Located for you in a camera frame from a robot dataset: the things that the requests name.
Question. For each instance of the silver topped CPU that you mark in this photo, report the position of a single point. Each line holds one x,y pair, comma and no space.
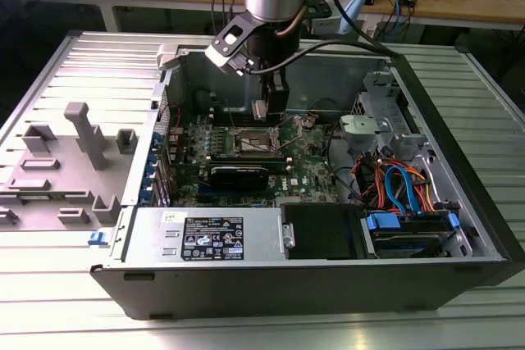
259,111

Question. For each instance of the black RAM slot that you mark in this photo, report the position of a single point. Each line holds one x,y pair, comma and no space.
246,154
246,158
229,111
229,119
229,115
229,123
246,163

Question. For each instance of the black plastic drive cover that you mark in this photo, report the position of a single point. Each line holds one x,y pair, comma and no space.
320,231

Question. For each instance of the silver coin battery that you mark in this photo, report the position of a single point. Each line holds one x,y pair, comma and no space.
311,124

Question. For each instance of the green motherboard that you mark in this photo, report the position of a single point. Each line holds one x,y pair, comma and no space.
303,161

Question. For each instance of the silver metal drive cage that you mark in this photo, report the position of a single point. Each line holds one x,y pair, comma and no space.
369,126

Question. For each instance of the black graphics card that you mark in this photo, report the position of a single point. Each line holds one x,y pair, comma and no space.
238,178

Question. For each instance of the black rating label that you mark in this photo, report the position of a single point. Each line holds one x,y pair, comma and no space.
213,239

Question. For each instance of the silver power supply unit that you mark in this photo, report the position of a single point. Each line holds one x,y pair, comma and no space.
156,227

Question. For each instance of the hard disk in blue carrier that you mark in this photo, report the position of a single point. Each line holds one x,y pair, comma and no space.
406,243

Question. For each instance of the grey plastic parts rack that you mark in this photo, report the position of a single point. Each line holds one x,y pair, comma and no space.
69,169

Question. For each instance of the black and grey PC case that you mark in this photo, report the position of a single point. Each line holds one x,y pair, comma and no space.
246,292

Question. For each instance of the green RAM stick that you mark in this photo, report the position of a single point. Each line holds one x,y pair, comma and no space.
37,196

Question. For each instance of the black camera bracket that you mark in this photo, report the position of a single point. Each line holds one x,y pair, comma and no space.
246,22

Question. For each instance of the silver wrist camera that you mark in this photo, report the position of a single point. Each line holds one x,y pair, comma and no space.
223,57

